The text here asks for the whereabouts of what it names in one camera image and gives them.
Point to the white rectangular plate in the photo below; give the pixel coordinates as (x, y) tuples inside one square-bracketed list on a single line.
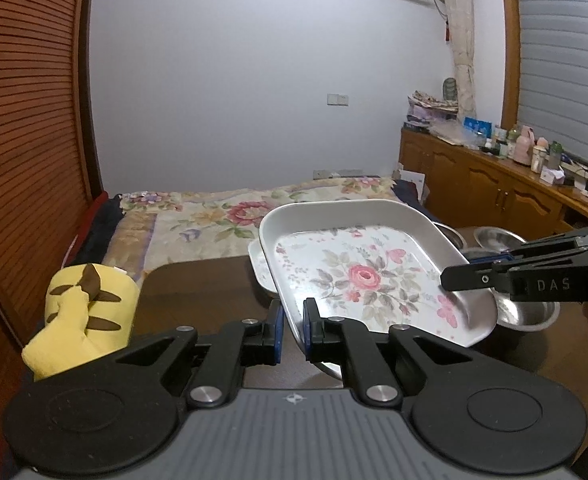
[(261, 267)]

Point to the stainless steel bowl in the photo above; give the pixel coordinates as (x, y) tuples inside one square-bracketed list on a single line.
[(449, 235), (529, 316), (499, 239)]

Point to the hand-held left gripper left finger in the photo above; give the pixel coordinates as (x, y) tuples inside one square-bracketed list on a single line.
[(274, 332)]

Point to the pink thermos bottle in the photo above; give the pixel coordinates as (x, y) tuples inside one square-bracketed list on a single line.
[(523, 147)]

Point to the red cloth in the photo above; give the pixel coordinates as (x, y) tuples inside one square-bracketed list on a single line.
[(86, 215)]

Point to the cream lace curtain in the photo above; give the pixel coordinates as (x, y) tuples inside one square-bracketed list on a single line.
[(461, 35)]

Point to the yellow plush toy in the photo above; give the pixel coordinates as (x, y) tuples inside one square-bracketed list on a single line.
[(73, 320)]

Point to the wooden window frame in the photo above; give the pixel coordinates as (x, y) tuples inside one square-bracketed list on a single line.
[(510, 60)]

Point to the blue box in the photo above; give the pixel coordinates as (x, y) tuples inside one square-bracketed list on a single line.
[(476, 126)]

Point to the white bottle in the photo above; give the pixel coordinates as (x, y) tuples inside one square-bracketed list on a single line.
[(538, 159)]

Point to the red hanging tassel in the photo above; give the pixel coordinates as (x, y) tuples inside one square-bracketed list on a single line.
[(447, 31)]

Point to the grey ribbed object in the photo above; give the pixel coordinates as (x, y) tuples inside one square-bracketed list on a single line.
[(450, 90)]

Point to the floral rectangular plate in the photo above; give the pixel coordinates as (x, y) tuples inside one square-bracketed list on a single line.
[(364, 275)]

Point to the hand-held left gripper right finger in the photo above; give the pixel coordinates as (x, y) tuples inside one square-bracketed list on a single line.
[(309, 332)]

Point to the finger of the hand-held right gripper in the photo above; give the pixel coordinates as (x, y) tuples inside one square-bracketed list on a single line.
[(564, 242), (466, 277)]

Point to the wooden shutter wardrobe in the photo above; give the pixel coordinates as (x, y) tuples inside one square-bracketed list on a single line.
[(23, 110)]

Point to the grey window blinds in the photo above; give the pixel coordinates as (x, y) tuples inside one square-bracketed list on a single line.
[(564, 60)]

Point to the white cardboard box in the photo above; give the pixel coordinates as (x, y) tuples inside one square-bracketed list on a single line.
[(413, 181)]

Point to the wooden cabinet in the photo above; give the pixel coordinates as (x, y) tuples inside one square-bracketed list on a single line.
[(474, 185)]

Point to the floral blanket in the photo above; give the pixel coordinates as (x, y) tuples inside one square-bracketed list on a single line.
[(198, 220)]

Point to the clear plastic bag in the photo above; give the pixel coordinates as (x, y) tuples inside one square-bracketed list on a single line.
[(454, 132)]

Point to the white wall switch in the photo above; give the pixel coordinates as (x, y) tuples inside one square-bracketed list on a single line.
[(338, 99)]

